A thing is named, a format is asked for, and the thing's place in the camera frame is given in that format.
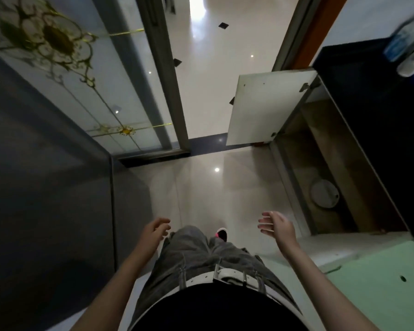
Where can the grey jeans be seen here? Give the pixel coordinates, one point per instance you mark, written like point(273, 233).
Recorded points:
point(189, 251)

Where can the person's left fingers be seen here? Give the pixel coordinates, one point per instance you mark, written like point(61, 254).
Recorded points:
point(163, 226)

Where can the person's left hand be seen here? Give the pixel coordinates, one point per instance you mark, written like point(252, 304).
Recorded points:
point(151, 239)

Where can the grey metal door frame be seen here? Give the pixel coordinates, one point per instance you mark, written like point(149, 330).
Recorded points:
point(165, 65)

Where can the open kitchen base cabinet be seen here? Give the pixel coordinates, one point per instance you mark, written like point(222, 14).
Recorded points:
point(334, 158)

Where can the white cabinet door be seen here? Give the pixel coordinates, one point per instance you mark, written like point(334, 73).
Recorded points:
point(267, 106)

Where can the green cabinet door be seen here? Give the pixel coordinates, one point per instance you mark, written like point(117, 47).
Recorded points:
point(379, 289)

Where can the round white lid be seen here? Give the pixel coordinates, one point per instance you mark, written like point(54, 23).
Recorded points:
point(324, 193)

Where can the black shirt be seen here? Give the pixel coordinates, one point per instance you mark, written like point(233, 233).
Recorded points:
point(217, 310)

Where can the brown wooden door frame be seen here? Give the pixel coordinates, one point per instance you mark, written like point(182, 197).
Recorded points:
point(314, 30)

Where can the person's left forearm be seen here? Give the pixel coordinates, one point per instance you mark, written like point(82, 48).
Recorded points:
point(115, 289)

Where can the dark grey refrigerator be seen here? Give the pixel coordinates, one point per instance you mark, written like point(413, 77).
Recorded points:
point(45, 210)

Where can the black kitchen countertop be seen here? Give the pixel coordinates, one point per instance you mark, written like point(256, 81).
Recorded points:
point(383, 127)

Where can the ornamented glass sliding door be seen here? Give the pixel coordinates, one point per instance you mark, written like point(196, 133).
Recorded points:
point(89, 65)

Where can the white belt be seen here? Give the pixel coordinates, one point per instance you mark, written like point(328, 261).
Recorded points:
point(233, 276)

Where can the metal cabinet hinge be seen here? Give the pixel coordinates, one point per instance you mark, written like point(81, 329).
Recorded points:
point(307, 86)

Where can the person's right fingers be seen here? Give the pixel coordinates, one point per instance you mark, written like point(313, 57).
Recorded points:
point(266, 223)

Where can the person's right hand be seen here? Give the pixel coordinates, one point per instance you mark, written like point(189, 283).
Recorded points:
point(282, 230)

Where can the person's right forearm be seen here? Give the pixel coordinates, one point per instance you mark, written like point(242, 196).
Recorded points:
point(322, 293)

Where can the black and pink shoe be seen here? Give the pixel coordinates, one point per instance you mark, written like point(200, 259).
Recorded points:
point(222, 234)

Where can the blue plastic bottle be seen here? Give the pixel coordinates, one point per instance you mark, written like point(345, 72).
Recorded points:
point(405, 39)

